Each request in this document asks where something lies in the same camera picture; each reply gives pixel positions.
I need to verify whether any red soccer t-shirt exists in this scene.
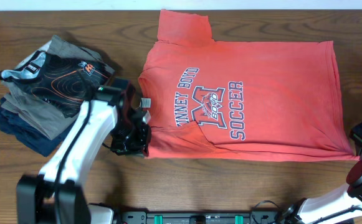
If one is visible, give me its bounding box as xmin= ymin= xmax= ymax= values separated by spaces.
xmin=138 ymin=10 xmax=357 ymax=162

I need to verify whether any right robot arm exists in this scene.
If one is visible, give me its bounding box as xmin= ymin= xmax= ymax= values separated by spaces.
xmin=276 ymin=123 xmax=362 ymax=223

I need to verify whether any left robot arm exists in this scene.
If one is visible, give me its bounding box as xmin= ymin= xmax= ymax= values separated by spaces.
xmin=16 ymin=78 xmax=151 ymax=223

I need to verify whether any grey-brown folded shirt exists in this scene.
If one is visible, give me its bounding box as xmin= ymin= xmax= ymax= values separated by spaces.
xmin=1 ymin=35 xmax=115 ymax=140

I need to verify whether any black orange patterned folded shirt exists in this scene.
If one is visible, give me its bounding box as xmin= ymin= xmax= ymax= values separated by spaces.
xmin=0 ymin=50 xmax=113 ymax=118

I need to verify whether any navy blue folded shirt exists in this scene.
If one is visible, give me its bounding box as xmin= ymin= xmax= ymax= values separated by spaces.
xmin=0 ymin=97 xmax=74 ymax=157

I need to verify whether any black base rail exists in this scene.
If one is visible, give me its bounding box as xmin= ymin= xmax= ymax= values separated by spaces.
xmin=87 ymin=202 xmax=281 ymax=224

